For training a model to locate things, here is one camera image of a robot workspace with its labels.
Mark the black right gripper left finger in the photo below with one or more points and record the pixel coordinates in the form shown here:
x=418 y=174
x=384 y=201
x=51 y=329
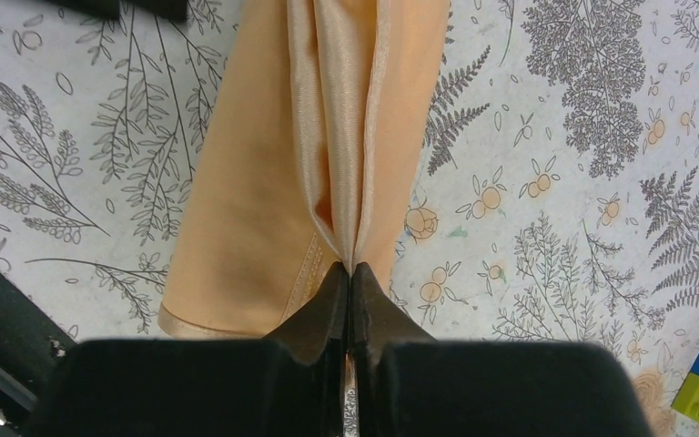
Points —
x=288 y=383

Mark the peach satin napkin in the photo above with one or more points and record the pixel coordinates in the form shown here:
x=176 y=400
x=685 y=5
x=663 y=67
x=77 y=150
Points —
x=309 y=160

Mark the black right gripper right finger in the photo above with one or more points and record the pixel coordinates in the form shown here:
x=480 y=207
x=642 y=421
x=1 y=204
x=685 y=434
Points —
x=410 y=384

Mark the floral patterned table mat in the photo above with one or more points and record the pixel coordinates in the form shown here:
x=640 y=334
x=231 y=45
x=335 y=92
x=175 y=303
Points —
x=556 y=197

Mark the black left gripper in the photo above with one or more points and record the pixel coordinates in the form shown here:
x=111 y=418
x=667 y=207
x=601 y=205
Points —
x=172 y=11

